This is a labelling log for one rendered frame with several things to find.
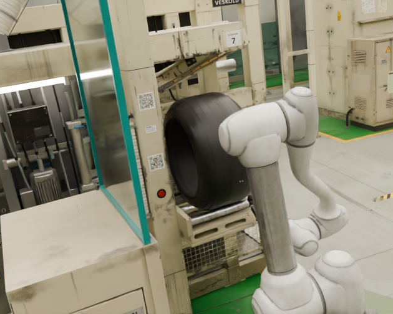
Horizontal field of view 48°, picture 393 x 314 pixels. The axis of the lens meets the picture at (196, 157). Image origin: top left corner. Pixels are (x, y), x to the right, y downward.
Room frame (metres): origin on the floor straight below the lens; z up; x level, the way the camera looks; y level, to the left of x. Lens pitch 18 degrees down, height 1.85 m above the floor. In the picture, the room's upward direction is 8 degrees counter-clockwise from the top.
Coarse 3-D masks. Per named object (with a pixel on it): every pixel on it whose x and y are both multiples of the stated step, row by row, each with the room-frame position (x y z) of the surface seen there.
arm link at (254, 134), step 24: (240, 120) 1.30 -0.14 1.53; (264, 120) 1.29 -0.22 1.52; (240, 144) 1.27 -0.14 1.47; (264, 144) 1.28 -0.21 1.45; (264, 168) 1.29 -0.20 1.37; (264, 192) 1.28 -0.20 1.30; (264, 216) 1.28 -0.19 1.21; (264, 240) 1.29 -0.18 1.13; (288, 240) 1.27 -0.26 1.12; (288, 264) 1.26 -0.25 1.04; (264, 288) 1.27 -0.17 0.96; (288, 288) 1.22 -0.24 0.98; (312, 288) 1.26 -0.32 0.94; (264, 312) 1.22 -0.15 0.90; (288, 312) 1.21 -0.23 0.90; (312, 312) 1.22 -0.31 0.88
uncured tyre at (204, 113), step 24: (192, 96) 2.19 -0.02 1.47; (216, 96) 2.14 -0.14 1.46; (168, 120) 2.20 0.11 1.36; (192, 120) 1.98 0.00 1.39; (216, 120) 1.97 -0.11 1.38; (168, 144) 2.31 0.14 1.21; (192, 144) 1.95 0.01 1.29; (216, 144) 1.90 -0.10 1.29; (192, 168) 2.38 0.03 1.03; (216, 168) 1.88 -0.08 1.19; (240, 168) 1.92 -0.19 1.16; (192, 192) 2.26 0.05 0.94; (216, 192) 1.90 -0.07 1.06; (240, 192) 1.97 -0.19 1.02
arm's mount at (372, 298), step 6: (366, 294) 1.45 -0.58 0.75; (372, 294) 1.44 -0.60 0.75; (378, 294) 1.43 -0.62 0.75; (366, 300) 1.41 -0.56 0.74; (372, 300) 1.41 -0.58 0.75; (378, 300) 1.40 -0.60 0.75; (384, 300) 1.40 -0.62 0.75; (390, 300) 1.39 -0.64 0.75; (366, 306) 1.38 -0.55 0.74; (372, 306) 1.38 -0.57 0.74; (378, 306) 1.37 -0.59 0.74; (384, 306) 1.37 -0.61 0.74; (390, 306) 1.36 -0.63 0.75; (378, 312) 1.34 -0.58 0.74; (384, 312) 1.34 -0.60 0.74; (390, 312) 1.33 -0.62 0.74
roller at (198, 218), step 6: (228, 204) 2.06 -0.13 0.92; (234, 204) 2.05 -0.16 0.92; (240, 204) 2.06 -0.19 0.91; (246, 204) 2.07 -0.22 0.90; (216, 210) 2.02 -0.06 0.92; (222, 210) 2.02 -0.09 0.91; (228, 210) 2.03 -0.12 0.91; (234, 210) 2.04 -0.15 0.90; (192, 216) 1.98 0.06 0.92; (198, 216) 1.97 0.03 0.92; (204, 216) 1.98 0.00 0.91; (210, 216) 1.99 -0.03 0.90; (216, 216) 2.00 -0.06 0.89; (192, 222) 1.95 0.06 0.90; (198, 222) 1.96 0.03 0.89
